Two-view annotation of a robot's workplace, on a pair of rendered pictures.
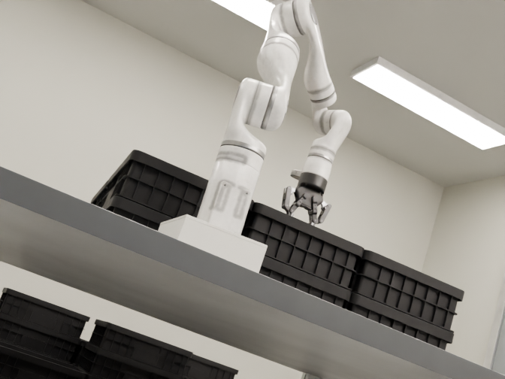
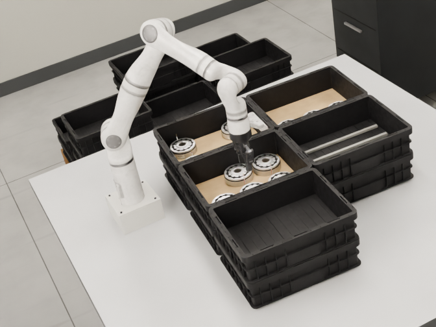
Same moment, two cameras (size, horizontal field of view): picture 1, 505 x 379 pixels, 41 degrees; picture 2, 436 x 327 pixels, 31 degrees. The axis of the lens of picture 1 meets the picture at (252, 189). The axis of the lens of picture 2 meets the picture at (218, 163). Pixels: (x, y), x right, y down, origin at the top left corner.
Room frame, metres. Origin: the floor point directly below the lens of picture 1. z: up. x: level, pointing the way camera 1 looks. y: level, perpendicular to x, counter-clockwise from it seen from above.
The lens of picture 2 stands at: (1.63, -2.41, 2.50)
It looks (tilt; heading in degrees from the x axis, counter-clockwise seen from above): 34 degrees down; 90
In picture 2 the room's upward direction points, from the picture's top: 12 degrees counter-clockwise
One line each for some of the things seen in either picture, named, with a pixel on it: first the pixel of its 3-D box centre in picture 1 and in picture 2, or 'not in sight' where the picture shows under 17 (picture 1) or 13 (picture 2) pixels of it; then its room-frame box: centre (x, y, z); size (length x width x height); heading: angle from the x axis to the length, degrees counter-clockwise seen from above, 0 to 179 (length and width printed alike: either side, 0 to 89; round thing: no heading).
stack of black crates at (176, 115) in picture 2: not in sight; (187, 130); (1.50, 1.23, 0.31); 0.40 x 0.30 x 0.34; 19
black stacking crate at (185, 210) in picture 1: (167, 212); (215, 142); (1.63, 0.18, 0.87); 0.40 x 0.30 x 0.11; 16
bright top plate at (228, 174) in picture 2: not in sight; (237, 172); (1.69, -0.04, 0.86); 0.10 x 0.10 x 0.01
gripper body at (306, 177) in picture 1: (309, 192); (241, 139); (1.72, -0.15, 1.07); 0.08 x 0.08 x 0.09
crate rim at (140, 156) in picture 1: (174, 193); (212, 131); (1.63, 0.18, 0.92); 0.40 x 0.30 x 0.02; 16
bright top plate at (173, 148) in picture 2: not in sight; (182, 145); (1.50, 0.22, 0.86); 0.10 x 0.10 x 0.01
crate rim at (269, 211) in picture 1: (279, 238); (244, 168); (1.71, -0.11, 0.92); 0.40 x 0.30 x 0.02; 16
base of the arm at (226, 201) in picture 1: (228, 194); (127, 179); (1.28, 0.04, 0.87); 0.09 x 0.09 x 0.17; 13
